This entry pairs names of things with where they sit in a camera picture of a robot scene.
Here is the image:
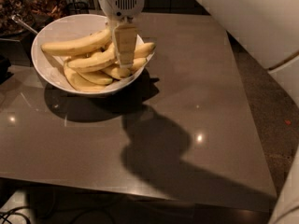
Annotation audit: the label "metal serving spoon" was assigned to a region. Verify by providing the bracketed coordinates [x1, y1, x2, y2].
[11, 14, 38, 35]

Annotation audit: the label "short center yellow banana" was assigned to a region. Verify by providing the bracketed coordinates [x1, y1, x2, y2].
[102, 63, 131, 80]

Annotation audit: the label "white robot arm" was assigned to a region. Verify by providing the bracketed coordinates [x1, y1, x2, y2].
[98, 0, 299, 224]

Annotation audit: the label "small red floor scrap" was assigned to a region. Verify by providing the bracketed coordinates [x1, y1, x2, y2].
[284, 119, 292, 125]

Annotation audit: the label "black wire basket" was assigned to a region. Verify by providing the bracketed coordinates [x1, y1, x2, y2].
[66, 2, 89, 15]

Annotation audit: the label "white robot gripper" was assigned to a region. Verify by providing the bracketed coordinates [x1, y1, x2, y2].
[98, 0, 145, 68]

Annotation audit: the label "black floor cables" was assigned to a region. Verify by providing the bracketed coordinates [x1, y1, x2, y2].
[0, 206, 32, 224]

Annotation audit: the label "top long yellow banana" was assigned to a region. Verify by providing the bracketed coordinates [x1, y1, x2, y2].
[41, 28, 111, 56]

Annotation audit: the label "glass jar of snacks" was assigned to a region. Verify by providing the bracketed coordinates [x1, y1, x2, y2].
[0, 0, 66, 37]

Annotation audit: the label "white ceramic bowl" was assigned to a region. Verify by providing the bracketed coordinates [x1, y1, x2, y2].
[31, 14, 153, 97]

